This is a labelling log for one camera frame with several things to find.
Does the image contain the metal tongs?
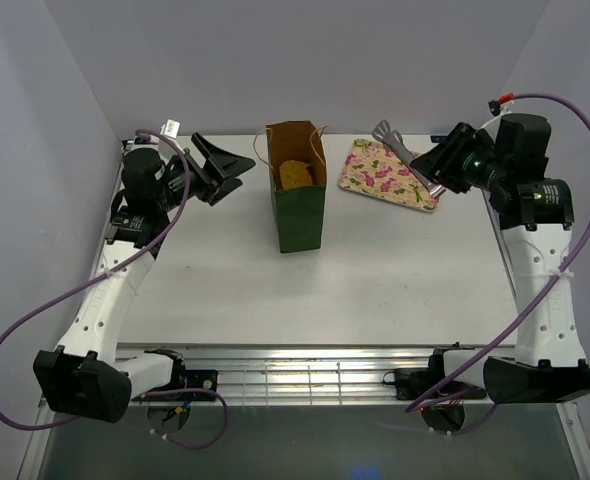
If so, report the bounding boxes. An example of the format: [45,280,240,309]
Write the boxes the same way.
[372,120,445,199]

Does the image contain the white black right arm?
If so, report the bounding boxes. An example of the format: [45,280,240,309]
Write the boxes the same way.
[412,113,590,404]

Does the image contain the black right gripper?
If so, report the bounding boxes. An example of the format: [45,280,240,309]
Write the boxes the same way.
[408,121,507,194]

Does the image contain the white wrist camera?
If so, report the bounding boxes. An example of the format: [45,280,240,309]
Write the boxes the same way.
[478,93,515,139]
[158,119,181,159]

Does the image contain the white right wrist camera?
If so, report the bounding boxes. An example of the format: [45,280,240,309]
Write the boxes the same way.
[478,93,515,139]

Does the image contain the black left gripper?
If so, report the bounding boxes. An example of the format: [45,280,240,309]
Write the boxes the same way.
[155,133,256,212]

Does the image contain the sliced brown bread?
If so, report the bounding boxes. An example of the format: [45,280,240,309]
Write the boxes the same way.
[279,160,314,190]

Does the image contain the green paper bag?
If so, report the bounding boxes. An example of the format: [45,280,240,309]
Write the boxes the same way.
[258,120,327,253]

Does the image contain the aluminium frame rails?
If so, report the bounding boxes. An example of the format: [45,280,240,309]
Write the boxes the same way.
[118,347,441,409]

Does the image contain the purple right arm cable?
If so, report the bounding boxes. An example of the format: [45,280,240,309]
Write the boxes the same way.
[374,92,590,436]

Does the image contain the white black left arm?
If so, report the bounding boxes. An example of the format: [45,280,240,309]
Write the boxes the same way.
[33,133,255,423]

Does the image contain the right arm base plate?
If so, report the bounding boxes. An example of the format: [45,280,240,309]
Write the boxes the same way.
[382,368,487,400]

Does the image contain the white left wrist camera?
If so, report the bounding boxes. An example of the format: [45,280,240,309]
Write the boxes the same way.
[158,119,181,159]

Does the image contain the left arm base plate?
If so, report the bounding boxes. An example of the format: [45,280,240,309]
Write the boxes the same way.
[178,369,219,402]

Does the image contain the floral tray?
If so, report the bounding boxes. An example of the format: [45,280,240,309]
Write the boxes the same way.
[338,138,439,213]

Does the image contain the blue label right corner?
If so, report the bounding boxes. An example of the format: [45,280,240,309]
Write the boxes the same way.
[430,135,447,144]

